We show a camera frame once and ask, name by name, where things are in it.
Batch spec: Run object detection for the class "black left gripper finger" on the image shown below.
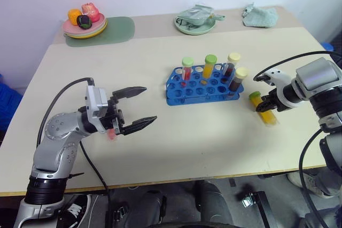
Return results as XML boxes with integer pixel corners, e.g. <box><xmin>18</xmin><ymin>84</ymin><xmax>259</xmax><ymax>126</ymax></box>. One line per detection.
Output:
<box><xmin>112</xmin><ymin>86</ymin><xmax>148</xmax><ymax>100</ymax></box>
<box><xmin>122</xmin><ymin>115</ymin><xmax>158</xmax><ymax>136</ymax></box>

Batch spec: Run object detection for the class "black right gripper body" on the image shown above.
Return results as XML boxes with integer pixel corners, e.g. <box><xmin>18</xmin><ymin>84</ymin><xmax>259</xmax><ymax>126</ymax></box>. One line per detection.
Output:
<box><xmin>259</xmin><ymin>94</ymin><xmax>279</xmax><ymax>113</ymax></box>

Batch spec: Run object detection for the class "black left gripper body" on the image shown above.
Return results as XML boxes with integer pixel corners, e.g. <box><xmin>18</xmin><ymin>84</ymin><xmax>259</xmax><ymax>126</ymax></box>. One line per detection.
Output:
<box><xmin>99</xmin><ymin>95</ymin><xmax>127</xmax><ymax>136</ymax></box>

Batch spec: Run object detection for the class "yellow liquid tube green cap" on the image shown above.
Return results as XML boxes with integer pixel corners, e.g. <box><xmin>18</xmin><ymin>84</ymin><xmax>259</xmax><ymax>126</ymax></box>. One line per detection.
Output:
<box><xmin>248</xmin><ymin>91</ymin><xmax>279</xmax><ymax>127</ymax></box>

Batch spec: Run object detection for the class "red test tube pink cap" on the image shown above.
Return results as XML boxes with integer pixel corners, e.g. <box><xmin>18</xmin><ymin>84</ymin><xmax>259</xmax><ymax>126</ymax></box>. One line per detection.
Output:
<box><xmin>106</xmin><ymin>128</ymin><xmax>119</xmax><ymax>141</ymax></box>

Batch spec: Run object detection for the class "blue test tube rack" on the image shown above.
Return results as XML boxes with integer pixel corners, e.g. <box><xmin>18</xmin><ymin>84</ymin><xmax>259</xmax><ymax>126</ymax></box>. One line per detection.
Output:
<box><xmin>163</xmin><ymin>64</ymin><xmax>245</xmax><ymax>106</ymax></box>

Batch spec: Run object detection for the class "dark liquid tube yellow cap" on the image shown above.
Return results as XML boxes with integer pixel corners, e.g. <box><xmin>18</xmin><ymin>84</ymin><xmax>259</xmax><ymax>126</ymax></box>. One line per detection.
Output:
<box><xmin>222</xmin><ymin>52</ymin><xmax>242</xmax><ymax>78</ymax></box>
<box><xmin>228</xmin><ymin>67</ymin><xmax>250</xmax><ymax>93</ymax></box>

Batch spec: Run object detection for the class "red liquid tube green cap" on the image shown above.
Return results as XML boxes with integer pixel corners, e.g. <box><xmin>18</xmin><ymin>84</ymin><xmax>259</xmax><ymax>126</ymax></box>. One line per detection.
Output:
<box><xmin>181</xmin><ymin>56</ymin><xmax>195</xmax><ymax>81</ymax></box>

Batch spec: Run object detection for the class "green placemat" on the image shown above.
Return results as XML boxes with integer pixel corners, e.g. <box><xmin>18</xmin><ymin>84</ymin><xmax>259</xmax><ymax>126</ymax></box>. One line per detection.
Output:
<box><xmin>65</xmin><ymin>15</ymin><xmax>136</xmax><ymax>48</ymax></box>

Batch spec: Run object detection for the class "orange liquid tube green cap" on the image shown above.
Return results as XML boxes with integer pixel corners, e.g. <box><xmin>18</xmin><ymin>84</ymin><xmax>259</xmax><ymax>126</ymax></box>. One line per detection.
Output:
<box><xmin>202</xmin><ymin>54</ymin><xmax>217</xmax><ymax>78</ymax></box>

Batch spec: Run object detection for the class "white plate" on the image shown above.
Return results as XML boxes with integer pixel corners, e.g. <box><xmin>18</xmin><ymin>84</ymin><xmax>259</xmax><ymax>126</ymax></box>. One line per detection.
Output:
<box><xmin>64</xmin><ymin>30</ymin><xmax>105</xmax><ymax>40</ymax></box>

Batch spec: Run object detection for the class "small blue object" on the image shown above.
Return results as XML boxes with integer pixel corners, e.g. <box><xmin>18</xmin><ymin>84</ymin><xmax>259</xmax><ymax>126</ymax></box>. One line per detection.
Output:
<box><xmin>321</xmin><ymin>40</ymin><xmax>335</xmax><ymax>52</ymax></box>

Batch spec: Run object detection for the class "white sneaker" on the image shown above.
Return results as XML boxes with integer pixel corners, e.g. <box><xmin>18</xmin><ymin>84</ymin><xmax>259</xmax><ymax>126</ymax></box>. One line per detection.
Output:
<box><xmin>286</xmin><ymin>171</ymin><xmax>335</xmax><ymax>199</ymax></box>

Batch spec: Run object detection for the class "dark purple toy fruit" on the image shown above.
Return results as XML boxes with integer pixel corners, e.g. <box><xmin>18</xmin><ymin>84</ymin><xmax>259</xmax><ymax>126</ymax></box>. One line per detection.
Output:
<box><xmin>76</xmin><ymin>14</ymin><xmax>92</xmax><ymax>30</ymax></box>

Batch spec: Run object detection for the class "crumpled light green cloth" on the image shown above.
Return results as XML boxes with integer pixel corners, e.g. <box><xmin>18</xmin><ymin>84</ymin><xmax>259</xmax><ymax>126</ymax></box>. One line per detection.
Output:
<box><xmin>242</xmin><ymin>2</ymin><xmax>279</xmax><ymax>28</ymax></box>

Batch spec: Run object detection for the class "pink plate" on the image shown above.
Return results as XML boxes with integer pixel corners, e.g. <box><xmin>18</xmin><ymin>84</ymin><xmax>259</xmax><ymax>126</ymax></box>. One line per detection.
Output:
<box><xmin>62</xmin><ymin>12</ymin><xmax>107</xmax><ymax>35</ymax></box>

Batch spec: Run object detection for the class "light green plate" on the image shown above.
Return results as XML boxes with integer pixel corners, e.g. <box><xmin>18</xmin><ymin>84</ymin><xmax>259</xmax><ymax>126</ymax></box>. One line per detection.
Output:
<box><xmin>174</xmin><ymin>14</ymin><xmax>217</xmax><ymax>36</ymax></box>

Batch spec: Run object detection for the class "red toy apple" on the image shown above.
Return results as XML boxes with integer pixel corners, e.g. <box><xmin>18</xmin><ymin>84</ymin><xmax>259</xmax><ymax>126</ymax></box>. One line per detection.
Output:
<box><xmin>81</xmin><ymin>2</ymin><xmax>101</xmax><ymax>23</ymax></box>

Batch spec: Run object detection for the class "orange toy fruit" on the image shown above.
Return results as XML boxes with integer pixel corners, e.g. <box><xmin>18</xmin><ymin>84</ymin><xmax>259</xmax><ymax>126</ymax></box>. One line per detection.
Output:
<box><xmin>67</xmin><ymin>9</ymin><xmax>83</xmax><ymax>26</ymax></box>

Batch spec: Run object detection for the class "black sneaker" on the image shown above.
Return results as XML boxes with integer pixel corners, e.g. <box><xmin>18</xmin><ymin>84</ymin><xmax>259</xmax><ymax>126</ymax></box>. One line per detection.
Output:
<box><xmin>56</xmin><ymin>194</ymin><xmax>92</xmax><ymax>228</ymax></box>

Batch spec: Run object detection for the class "light green pouch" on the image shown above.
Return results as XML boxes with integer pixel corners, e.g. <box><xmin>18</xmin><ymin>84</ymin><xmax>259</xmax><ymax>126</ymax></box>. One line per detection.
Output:
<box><xmin>177</xmin><ymin>4</ymin><xmax>227</xmax><ymax>26</ymax></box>

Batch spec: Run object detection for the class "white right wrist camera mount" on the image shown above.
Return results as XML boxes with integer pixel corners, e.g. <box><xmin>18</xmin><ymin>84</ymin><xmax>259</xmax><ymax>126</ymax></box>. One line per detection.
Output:
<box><xmin>260</xmin><ymin>69</ymin><xmax>293</xmax><ymax>112</ymax></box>

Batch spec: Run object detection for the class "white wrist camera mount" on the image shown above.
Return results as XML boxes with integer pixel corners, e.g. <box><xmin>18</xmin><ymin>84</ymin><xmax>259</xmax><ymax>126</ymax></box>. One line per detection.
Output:
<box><xmin>260</xmin><ymin>69</ymin><xmax>293</xmax><ymax>112</ymax></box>
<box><xmin>84</xmin><ymin>85</ymin><xmax>110</xmax><ymax>119</ymax></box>

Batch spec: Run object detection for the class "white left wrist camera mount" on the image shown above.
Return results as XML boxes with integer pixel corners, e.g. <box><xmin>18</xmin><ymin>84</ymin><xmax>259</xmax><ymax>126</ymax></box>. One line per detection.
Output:
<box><xmin>84</xmin><ymin>85</ymin><xmax>110</xmax><ymax>119</ymax></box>

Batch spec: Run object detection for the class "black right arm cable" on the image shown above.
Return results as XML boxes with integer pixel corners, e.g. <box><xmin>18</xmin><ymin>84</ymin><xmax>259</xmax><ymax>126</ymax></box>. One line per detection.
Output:
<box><xmin>253</xmin><ymin>50</ymin><xmax>342</xmax><ymax>228</ymax></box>

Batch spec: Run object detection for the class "black metal frame bar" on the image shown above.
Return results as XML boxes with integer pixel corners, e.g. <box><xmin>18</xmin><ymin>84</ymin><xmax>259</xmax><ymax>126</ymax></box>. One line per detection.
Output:
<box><xmin>236</xmin><ymin>184</ymin><xmax>272</xmax><ymax>228</ymax></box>

